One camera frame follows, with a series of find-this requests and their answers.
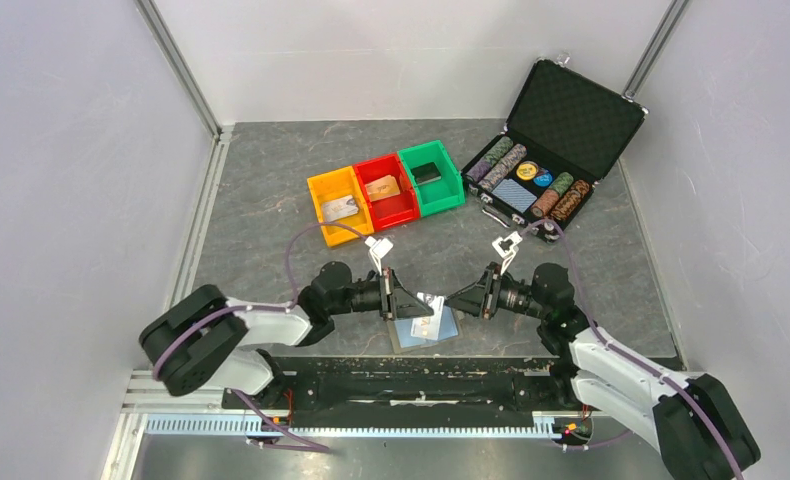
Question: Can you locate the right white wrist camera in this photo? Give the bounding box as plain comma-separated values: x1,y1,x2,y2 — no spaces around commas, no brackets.
491,231,523,275

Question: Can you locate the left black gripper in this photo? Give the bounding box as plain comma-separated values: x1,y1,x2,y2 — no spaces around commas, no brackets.
329,267,433,321

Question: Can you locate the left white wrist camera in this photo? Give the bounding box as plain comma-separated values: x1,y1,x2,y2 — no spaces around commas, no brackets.
364,236,394,274

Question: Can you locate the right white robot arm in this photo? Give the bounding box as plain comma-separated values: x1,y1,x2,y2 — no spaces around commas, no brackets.
446,263,762,479

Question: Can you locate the red plastic bin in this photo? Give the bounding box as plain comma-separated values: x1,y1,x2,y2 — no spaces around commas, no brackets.
353,153,420,231

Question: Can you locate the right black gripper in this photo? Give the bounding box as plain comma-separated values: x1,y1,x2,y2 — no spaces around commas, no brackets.
444,262,549,320

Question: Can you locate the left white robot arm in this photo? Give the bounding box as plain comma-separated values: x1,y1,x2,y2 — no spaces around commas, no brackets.
138,262,433,408

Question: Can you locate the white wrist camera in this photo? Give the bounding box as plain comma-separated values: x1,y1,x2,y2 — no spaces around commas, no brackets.
364,236,394,274
491,231,523,275

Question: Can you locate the left aluminium frame post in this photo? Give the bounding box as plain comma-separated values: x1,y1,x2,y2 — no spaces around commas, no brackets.
135,0,223,137

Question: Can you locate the blue playing card deck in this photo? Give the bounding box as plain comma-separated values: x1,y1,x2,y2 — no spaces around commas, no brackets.
492,179,537,213

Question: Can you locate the silver card in yellow bin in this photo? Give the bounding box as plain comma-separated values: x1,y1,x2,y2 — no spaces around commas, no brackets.
322,195,359,216

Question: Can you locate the tan card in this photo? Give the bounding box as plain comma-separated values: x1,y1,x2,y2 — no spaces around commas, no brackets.
365,175,401,203

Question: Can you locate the brown poker chip row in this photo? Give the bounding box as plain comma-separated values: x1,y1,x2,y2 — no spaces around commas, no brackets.
529,172,592,223

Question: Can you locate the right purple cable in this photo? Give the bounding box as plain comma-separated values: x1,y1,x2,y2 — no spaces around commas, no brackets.
520,218,747,480

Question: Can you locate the blue dealer button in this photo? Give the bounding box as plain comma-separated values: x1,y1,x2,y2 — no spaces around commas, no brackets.
533,170,554,188

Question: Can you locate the black poker chip case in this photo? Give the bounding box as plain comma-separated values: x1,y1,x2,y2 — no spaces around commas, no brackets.
461,59,648,229

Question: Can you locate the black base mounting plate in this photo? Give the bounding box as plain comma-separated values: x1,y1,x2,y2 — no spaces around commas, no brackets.
251,356,583,428

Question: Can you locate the aluminium frame post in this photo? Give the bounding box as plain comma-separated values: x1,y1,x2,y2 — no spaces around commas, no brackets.
135,0,223,137
623,0,691,100

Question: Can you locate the yellow plastic bin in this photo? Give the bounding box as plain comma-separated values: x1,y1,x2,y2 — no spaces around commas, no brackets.
307,166,374,247

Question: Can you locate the yellow dealer button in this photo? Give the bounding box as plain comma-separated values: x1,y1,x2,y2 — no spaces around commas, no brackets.
515,161,540,181

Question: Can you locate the right aluminium frame post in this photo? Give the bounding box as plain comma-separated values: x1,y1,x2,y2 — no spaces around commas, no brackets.
623,0,691,100

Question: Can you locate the green poker chip row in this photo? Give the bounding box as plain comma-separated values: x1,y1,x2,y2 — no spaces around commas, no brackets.
483,136,515,169

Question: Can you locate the purple poker chip row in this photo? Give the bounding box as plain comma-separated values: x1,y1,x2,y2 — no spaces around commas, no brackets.
466,144,527,191

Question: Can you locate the green plastic bin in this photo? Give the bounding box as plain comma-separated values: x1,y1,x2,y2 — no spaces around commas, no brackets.
397,140,465,217

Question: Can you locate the grey card holder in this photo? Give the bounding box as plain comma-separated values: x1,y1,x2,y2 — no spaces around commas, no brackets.
388,308,460,354

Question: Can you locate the white patterned credit card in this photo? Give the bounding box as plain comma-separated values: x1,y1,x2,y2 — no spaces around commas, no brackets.
410,292,445,341

